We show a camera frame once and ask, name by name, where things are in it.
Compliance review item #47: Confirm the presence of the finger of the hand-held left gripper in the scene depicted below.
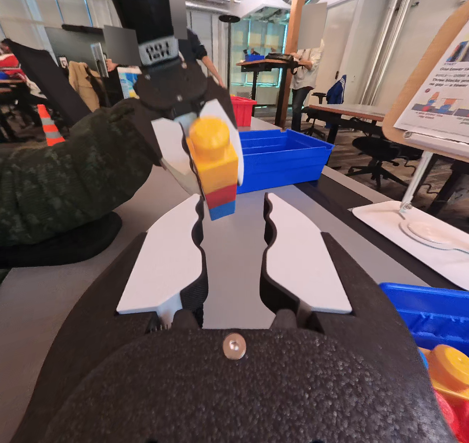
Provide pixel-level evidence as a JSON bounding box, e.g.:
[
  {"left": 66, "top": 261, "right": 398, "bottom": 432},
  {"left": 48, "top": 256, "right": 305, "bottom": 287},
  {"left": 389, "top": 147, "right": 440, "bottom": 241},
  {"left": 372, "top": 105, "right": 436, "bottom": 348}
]
[
  {"left": 151, "top": 117, "right": 202, "bottom": 196},
  {"left": 198, "top": 99, "right": 245, "bottom": 187}
]

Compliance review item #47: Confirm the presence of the blue white carton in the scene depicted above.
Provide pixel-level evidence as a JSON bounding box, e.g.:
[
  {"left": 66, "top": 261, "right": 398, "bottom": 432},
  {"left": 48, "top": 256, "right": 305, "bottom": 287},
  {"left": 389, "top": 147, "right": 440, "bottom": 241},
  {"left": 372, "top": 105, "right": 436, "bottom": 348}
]
[{"left": 117, "top": 66, "right": 142, "bottom": 99}]

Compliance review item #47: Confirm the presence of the black leaning panel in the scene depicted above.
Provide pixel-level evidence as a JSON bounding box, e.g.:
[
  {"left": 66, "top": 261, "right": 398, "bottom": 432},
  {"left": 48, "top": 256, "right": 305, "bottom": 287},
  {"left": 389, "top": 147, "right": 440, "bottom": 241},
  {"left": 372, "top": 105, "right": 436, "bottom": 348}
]
[{"left": 7, "top": 40, "right": 92, "bottom": 123}]

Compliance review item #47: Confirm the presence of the orange traffic cone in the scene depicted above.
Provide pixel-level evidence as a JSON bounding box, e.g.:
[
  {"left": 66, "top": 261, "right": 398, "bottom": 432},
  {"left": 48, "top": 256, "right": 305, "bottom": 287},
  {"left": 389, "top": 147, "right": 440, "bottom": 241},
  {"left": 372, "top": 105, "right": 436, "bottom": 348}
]
[{"left": 37, "top": 104, "right": 66, "bottom": 147}]

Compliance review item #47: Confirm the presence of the black office chair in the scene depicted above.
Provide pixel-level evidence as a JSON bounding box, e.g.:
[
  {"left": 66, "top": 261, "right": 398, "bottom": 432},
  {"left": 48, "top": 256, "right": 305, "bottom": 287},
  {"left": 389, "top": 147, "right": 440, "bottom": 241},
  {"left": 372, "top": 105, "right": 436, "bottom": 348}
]
[
  {"left": 302, "top": 92, "right": 330, "bottom": 136},
  {"left": 347, "top": 135, "right": 409, "bottom": 189}
]

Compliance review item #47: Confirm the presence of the wooden pillar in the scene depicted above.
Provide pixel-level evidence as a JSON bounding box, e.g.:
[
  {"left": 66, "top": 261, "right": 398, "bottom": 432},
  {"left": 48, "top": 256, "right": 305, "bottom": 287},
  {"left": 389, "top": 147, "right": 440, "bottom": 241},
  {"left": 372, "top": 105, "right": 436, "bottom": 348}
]
[{"left": 280, "top": 0, "right": 312, "bottom": 129}]

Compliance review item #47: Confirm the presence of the orange mega block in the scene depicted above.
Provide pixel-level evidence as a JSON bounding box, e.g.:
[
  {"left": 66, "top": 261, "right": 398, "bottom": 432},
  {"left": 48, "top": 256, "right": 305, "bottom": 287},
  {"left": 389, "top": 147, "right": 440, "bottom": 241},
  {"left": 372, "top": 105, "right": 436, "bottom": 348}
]
[{"left": 186, "top": 116, "right": 239, "bottom": 194}]

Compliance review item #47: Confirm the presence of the pile of mega blocks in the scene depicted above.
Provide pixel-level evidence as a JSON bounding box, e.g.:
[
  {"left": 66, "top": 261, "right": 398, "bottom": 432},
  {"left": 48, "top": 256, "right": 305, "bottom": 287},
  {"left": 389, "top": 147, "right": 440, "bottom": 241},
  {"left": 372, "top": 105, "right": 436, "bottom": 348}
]
[{"left": 418, "top": 344, "right": 469, "bottom": 443}]

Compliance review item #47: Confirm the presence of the silver ventilation duct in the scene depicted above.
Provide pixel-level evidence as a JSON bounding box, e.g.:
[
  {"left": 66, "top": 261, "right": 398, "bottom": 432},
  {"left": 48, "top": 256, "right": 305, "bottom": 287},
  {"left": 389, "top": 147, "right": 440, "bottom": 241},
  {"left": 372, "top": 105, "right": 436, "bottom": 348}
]
[{"left": 361, "top": 0, "right": 418, "bottom": 105}]

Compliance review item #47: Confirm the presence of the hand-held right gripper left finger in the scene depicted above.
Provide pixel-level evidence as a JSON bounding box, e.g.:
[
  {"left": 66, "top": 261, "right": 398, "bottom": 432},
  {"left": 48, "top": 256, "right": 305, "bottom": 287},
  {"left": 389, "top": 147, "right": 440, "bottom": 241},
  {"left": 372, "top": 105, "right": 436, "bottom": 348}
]
[{"left": 117, "top": 193, "right": 209, "bottom": 327}]

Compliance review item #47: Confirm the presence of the blue jacket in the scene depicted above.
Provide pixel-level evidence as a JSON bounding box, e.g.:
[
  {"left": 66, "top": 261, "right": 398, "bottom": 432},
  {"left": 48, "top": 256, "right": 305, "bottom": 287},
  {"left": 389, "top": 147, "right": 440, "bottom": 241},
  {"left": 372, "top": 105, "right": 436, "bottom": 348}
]
[{"left": 326, "top": 75, "right": 347, "bottom": 105}]

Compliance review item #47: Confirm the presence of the black mesh armrest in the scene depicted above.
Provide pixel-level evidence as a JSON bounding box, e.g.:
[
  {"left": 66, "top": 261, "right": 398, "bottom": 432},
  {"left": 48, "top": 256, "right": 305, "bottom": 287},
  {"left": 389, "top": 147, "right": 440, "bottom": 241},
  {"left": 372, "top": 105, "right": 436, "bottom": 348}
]
[{"left": 0, "top": 212, "right": 123, "bottom": 268}]

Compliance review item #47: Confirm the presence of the printed instruction sheet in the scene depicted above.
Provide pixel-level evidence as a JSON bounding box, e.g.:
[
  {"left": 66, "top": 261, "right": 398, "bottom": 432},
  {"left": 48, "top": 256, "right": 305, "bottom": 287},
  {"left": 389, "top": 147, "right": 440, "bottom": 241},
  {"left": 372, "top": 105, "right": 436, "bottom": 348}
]
[{"left": 394, "top": 29, "right": 469, "bottom": 140}]

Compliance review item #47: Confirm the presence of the red plastic bin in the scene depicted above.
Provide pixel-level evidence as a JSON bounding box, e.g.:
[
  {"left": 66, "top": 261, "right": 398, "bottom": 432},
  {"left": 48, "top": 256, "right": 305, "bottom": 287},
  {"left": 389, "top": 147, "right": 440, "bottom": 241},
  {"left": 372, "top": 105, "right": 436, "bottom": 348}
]
[{"left": 230, "top": 96, "right": 258, "bottom": 128}]

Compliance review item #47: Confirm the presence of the blue plastic bin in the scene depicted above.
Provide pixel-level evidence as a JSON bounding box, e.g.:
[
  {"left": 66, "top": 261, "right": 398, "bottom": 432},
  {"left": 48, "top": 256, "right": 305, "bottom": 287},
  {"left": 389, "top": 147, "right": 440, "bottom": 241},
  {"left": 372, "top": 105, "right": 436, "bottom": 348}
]
[
  {"left": 236, "top": 128, "right": 335, "bottom": 195},
  {"left": 379, "top": 282, "right": 469, "bottom": 357}
]

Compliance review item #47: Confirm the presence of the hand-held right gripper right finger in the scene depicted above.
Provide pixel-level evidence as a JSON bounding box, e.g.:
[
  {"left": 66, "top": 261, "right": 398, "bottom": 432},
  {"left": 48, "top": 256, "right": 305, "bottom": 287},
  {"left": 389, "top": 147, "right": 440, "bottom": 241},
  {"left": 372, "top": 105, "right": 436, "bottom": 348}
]
[{"left": 259, "top": 192, "right": 353, "bottom": 322}]

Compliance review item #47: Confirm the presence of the person's left forearm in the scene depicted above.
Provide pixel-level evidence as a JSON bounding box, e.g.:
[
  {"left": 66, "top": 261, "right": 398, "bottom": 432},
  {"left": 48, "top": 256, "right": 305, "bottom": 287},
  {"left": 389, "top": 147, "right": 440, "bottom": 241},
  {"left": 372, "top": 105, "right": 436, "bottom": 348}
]
[{"left": 0, "top": 99, "right": 154, "bottom": 247}]

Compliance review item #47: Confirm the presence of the tan coat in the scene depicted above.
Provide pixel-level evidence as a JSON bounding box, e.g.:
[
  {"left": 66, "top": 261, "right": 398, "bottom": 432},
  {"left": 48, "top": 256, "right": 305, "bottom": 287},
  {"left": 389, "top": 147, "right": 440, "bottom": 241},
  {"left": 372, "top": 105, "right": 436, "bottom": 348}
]
[{"left": 68, "top": 60, "right": 101, "bottom": 112}]

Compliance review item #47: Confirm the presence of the blue mega block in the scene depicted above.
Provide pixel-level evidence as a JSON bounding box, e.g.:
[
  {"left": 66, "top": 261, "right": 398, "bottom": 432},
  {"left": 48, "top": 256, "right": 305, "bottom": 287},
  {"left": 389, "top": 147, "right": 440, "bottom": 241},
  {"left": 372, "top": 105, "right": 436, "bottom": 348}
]
[{"left": 209, "top": 201, "right": 236, "bottom": 221}]

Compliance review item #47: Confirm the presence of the black floor lamp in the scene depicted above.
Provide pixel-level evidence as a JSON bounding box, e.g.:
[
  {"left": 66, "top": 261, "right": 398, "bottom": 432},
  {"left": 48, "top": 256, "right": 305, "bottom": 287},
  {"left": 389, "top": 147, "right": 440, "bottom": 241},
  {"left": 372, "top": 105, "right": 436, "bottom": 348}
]
[{"left": 219, "top": 15, "right": 241, "bottom": 88}]

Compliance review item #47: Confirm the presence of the red mega block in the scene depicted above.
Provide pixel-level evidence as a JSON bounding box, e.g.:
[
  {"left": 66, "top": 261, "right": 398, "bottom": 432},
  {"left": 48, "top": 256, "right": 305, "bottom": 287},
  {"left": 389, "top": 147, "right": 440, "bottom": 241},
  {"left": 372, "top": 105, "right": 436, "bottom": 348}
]
[{"left": 203, "top": 183, "right": 238, "bottom": 210}]

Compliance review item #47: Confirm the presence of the wooden standing desk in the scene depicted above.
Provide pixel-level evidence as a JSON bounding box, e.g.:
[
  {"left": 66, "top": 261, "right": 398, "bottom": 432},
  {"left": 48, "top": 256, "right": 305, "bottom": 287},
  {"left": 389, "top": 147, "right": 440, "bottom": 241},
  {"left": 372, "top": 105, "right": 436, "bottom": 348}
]
[{"left": 236, "top": 53, "right": 305, "bottom": 127}]

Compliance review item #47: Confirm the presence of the wooden office table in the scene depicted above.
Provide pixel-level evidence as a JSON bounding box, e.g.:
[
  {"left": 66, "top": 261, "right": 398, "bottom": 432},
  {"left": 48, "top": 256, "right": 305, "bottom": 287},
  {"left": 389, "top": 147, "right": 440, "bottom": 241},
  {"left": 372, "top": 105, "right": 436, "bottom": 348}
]
[{"left": 309, "top": 103, "right": 389, "bottom": 143}]

